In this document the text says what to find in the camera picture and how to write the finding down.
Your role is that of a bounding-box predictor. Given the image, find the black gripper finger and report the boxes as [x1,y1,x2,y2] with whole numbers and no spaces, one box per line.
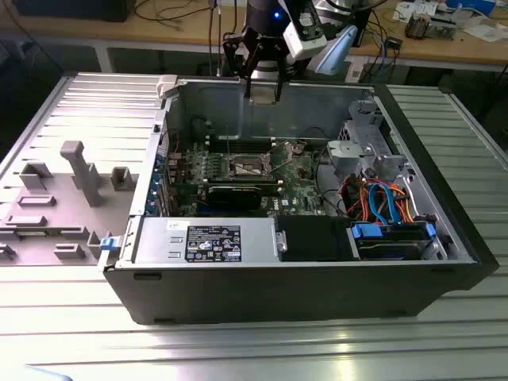
[221,27,263,101]
[272,42,289,103]

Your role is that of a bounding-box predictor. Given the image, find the silver CPU plate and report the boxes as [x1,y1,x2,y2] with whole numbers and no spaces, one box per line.
[252,85,278,105]

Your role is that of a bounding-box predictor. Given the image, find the CPU socket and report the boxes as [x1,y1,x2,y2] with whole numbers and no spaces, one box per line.
[228,152,277,178]

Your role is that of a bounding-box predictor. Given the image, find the white labelled strip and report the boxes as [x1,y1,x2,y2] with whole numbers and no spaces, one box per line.
[344,55,368,83]

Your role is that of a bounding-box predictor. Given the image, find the pale grey case latch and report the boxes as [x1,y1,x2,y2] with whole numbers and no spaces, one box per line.
[156,74,180,100]

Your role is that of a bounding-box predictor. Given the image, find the black upright device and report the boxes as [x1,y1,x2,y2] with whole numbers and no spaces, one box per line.
[352,6,374,48]

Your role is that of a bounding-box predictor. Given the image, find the silver metal drive cage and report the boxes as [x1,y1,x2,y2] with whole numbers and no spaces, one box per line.
[327,98,410,175]

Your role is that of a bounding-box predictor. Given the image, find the green motherboard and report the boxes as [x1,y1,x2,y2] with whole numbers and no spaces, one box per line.
[166,137,333,218]

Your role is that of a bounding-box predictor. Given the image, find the white paper sheets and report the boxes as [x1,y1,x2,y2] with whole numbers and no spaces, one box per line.
[392,1,421,21]
[462,21,508,43]

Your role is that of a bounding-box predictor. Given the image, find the black graphics card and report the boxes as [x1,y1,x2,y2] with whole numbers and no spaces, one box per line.
[205,183,264,212]

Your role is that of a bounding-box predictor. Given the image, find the metal heat sink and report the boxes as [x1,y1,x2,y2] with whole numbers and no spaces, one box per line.
[404,10,429,40]

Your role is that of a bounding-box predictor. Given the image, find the wooden desk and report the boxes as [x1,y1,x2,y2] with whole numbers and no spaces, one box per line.
[0,0,508,75]

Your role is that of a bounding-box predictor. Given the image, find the loose electronics board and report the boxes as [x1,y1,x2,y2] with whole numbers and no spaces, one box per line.
[426,13,458,40]

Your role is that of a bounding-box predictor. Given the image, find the large black box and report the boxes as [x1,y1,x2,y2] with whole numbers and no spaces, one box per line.
[11,0,129,23]

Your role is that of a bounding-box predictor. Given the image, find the blue box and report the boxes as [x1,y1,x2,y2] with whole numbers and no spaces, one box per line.
[444,0,497,13]

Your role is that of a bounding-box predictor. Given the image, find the hard disk in blue carrier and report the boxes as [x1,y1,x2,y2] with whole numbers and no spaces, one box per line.
[348,221,437,262]

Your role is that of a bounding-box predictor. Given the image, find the silver power supply unit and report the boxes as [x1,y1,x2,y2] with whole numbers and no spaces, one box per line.
[133,216,279,265]

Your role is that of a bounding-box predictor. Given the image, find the black open PC case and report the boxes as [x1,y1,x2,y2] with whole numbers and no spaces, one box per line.
[97,74,500,326]

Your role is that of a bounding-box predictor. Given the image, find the grey parts rack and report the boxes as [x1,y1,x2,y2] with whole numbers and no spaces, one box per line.
[0,140,139,267]

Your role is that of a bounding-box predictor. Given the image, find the pale blue rounded object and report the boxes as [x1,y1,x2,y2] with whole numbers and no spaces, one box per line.
[24,364,75,381]

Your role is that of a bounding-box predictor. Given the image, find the hanging grey plug cable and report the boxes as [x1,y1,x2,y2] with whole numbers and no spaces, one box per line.
[208,0,224,77]

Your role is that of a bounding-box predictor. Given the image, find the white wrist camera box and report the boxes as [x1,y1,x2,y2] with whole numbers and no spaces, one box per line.
[282,0,327,61]

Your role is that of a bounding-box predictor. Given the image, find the blue flat wire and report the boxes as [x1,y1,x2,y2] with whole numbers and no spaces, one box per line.
[368,183,402,226]

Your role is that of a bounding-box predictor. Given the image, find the orange wire bundle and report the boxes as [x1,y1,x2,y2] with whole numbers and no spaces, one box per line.
[343,178,416,223]

